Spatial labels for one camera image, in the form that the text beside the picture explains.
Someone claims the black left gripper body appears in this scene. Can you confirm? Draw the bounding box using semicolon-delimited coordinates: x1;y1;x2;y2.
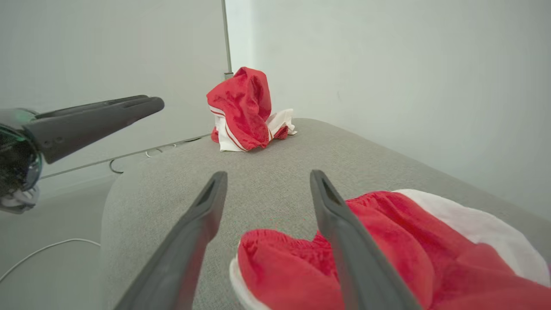
0;108;44;215

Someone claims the stack of red shirts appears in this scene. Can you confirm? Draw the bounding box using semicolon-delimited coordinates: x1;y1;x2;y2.
229;189;551;310

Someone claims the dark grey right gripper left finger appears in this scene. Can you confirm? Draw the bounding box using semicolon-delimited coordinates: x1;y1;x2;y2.
114;171;228;310

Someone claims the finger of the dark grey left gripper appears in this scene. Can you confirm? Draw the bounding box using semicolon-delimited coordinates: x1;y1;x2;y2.
34;95;152;122
26;97;165;164

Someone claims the thin white cable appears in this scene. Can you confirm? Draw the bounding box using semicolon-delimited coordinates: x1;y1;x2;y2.
0;238;102;282

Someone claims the grey metal pole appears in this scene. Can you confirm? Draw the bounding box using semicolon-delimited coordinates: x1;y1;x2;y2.
221;0;234;80

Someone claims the red shirt with white sleeves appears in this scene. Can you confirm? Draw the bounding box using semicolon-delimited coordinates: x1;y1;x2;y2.
207;67;297;152

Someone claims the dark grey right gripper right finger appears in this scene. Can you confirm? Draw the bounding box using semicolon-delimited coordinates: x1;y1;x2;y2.
310;170;422;310

